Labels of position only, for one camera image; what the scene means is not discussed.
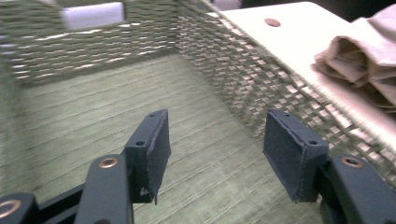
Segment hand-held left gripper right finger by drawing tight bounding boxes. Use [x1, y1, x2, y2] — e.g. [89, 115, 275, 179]
[262, 108, 330, 203]

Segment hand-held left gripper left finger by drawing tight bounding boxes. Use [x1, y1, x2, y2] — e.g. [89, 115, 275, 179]
[124, 108, 172, 205]

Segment green woven basket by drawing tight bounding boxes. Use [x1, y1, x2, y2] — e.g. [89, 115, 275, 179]
[0, 0, 396, 224]

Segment beige shorts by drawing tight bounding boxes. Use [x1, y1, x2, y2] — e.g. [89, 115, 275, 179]
[312, 4, 396, 110]

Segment round table cable grommet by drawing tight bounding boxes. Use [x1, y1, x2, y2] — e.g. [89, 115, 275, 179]
[263, 17, 282, 28]

